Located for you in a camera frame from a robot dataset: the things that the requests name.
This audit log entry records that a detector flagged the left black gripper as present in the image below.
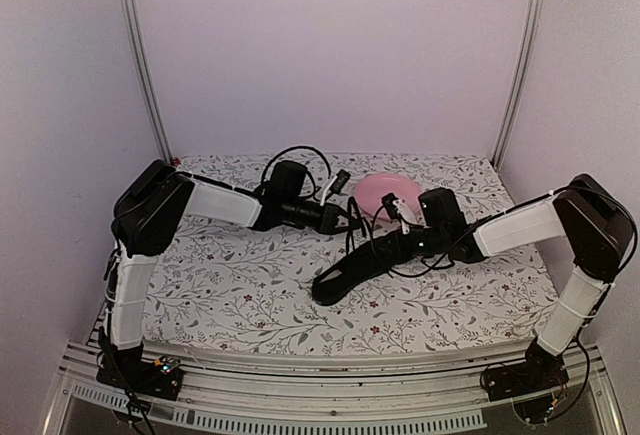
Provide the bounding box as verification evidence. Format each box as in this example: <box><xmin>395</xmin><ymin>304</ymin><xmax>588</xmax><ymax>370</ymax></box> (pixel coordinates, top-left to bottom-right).
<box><xmin>283</xmin><ymin>196</ymin><xmax>361</xmax><ymax>235</ymax></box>

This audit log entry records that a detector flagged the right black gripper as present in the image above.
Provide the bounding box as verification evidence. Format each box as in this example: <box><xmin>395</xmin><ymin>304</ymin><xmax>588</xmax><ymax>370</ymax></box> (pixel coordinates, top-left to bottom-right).
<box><xmin>373</xmin><ymin>227</ymin><xmax>448</xmax><ymax>265</ymax></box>

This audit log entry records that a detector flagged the black shoelace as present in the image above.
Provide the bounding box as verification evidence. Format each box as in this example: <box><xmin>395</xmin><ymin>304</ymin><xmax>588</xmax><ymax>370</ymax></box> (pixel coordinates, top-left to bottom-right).
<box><xmin>345</xmin><ymin>196</ymin><xmax>372</xmax><ymax>255</ymax></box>

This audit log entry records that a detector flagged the black shoe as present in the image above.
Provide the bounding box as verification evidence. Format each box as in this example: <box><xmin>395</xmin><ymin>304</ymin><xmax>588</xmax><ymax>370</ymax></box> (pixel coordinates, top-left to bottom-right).
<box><xmin>311</xmin><ymin>242</ymin><xmax>401</xmax><ymax>306</ymax></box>

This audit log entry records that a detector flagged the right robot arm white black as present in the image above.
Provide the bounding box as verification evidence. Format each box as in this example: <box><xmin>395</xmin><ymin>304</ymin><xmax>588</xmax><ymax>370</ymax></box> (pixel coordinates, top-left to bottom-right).
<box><xmin>369</xmin><ymin>174</ymin><xmax>639</xmax><ymax>391</ymax></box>

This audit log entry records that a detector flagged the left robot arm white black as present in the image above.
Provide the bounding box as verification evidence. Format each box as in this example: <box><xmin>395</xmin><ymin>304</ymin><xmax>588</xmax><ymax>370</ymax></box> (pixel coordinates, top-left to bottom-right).
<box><xmin>105</xmin><ymin>160</ymin><xmax>361</xmax><ymax>389</ymax></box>

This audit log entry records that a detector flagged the pink plate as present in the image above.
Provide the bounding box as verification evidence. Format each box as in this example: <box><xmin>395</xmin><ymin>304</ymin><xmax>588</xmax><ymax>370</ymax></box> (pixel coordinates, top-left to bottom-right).
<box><xmin>354</xmin><ymin>173</ymin><xmax>422</xmax><ymax>216</ymax></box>

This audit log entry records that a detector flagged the floral patterned table mat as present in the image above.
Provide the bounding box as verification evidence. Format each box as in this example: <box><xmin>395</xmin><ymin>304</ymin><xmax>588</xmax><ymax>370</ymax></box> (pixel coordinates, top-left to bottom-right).
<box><xmin>99</xmin><ymin>152</ymin><xmax>574</xmax><ymax>357</ymax></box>

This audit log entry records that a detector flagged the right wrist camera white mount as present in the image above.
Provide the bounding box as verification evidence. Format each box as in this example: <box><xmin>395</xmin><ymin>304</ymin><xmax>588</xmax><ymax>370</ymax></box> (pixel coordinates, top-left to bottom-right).
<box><xmin>381</xmin><ymin>193</ymin><xmax>418</xmax><ymax>235</ymax></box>

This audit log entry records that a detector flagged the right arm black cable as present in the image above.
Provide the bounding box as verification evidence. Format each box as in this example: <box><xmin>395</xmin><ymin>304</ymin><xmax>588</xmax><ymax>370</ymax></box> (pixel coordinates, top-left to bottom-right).
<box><xmin>387</xmin><ymin>249</ymin><xmax>481</xmax><ymax>279</ymax></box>

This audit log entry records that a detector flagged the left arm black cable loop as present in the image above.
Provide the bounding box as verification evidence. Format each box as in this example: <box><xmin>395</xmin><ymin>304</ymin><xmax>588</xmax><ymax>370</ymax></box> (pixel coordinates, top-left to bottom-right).
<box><xmin>262</xmin><ymin>145</ymin><xmax>334</xmax><ymax>191</ymax></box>

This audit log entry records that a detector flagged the right aluminium frame post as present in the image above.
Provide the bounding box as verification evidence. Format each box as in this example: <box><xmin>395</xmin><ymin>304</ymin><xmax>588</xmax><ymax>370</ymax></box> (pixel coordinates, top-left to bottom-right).
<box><xmin>490</xmin><ymin>0</ymin><xmax>544</xmax><ymax>172</ymax></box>

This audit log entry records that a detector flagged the aluminium frame post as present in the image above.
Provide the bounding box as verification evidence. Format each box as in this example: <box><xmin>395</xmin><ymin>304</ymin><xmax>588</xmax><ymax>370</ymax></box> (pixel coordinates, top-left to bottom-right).
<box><xmin>120</xmin><ymin>0</ymin><xmax>173</xmax><ymax>163</ymax></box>
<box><xmin>490</xmin><ymin>0</ymin><xmax>544</xmax><ymax>172</ymax></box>

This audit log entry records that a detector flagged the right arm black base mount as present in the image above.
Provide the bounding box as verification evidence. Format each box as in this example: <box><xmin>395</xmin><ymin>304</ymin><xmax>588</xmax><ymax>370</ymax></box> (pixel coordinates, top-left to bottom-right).
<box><xmin>479</xmin><ymin>357</ymin><xmax>569</xmax><ymax>401</ymax></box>

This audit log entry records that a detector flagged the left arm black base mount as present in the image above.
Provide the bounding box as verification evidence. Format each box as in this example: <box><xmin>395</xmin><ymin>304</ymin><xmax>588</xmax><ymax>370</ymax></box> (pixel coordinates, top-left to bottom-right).
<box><xmin>96</xmin><ymin>352</ymin><xmax>185</xmax><ymax>401</ymax></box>

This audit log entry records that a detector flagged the left aluminium frame post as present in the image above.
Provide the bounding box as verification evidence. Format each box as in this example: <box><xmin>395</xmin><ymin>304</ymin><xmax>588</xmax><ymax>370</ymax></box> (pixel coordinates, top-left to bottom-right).
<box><xmin>120</xmin><ymin>0</ymin><xmax>173</xmax><ymax>163</ymax></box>

